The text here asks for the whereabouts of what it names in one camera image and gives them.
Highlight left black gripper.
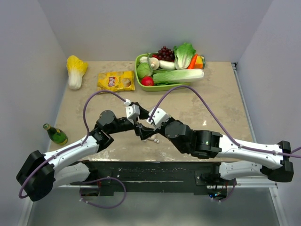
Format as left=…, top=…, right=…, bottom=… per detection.
left=108, top=103, right=155, bottom=139

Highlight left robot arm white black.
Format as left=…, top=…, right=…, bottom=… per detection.
left=16, top=102, right=149, bottom=202

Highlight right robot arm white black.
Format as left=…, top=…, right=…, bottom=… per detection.
left=148, top=119, right=294, bottom=185

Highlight beige earbud case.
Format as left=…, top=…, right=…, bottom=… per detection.
left=148, top=135, right=156, bottom=141

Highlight green plastic basket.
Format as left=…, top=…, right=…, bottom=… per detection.
left=134, top=53, right=190, bottom=92

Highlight red apple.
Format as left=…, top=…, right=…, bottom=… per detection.
left=141, top=76, right=155, bottom=86

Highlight long white green cabbage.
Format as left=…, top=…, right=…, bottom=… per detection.
left=153, top=69, right=205, bottom=85

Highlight yellow Lays chips bag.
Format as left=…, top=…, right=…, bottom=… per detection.
left=97, top=71, right=135, bottom=92

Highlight round green cabbage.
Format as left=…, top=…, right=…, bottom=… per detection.
left=136, top=63, right=152, bottom=79

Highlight beige mushroom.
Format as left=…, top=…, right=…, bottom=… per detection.
left=148, top=57, right=159, bottom=70

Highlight white daikon radish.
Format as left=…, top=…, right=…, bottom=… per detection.
left=159, top=60, right=176, bottom=71

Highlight purple grapes bunch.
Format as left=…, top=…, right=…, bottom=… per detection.
left=156, top=46, right=175, bottom=62

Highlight orange carrot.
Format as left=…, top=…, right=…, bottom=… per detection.
left=187, top=54, right=198, bottom=69

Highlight green leafy lettuce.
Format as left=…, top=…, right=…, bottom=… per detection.
left=174, top=43, right=196, bottom=70

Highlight orange pumpkin slice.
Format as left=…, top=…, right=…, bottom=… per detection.
left=194, top=56, right=206, bottom=69

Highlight yellow napa cabbage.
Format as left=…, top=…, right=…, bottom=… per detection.
left=66, top=55, right=88, bottom=90

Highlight green champagne bottle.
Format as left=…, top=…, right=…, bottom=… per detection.
left=43, top=123, right=68, bottom=145

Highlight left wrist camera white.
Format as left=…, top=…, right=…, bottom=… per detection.
left=124, top=99, right=140, bottom=123

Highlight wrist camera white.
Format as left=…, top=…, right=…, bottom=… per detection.
left=146, top=108, right=172, bottom=130
left=124, top=99, right=140, bottom=123

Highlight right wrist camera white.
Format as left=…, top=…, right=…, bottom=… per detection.
left=146, top=108, right=172, bottom=130

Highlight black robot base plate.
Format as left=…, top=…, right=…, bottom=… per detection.
left=83, top=161, right=236, bottom=196

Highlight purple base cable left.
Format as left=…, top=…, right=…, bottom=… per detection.
left=79, top=176, right=127, bottom=210

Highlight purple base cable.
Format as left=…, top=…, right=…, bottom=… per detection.
left=210, top=178, right=237, bottom=203
left=79, top=176, right=127, bottom=210

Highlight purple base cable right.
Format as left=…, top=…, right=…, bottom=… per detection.
left=210, top=178, right=237, bottom=203

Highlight aluminium frame rail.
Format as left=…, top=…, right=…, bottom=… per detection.
left=230, top=62, right=278, bottom=189

